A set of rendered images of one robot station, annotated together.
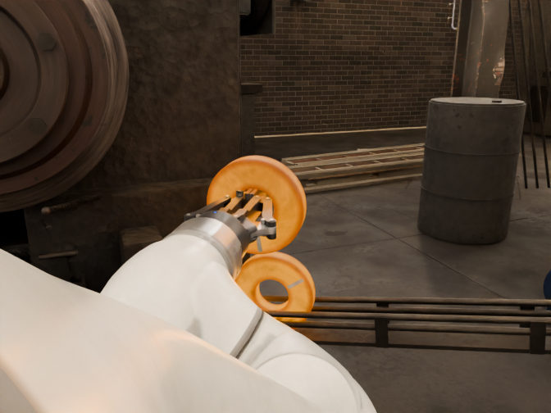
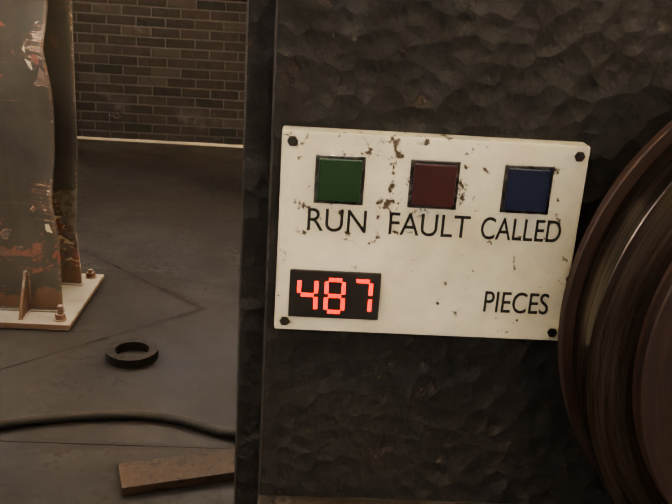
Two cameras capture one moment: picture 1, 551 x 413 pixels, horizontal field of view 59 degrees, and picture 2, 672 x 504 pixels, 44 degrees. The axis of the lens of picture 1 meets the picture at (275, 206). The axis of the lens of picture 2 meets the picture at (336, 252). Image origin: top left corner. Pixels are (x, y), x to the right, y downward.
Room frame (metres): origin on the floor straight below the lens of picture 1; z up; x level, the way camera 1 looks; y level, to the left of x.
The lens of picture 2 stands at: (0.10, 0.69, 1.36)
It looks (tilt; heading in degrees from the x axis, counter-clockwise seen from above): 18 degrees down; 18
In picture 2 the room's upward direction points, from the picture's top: 4 degrees clockwise
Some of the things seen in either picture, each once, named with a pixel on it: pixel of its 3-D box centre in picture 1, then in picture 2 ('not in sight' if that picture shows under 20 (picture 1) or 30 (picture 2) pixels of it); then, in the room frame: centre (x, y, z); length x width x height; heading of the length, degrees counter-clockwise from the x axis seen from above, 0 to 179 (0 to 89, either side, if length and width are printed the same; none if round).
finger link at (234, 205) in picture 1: (229, 215); not in sight; (0.64, 0.06, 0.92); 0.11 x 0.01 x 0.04; 168
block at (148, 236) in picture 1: (145, 288); not in sight; (0.90, 0.27, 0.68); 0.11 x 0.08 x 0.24; 21
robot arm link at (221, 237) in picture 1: (200, 260); not in sight; (0.50, 0.08, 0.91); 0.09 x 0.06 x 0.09; 77
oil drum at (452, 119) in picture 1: (468, 166); not in sight; (3.17, -1.28, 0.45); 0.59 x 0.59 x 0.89
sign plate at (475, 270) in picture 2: not in sight; (426, 237); (0.78, 0.84, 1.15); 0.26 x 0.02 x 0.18; 111
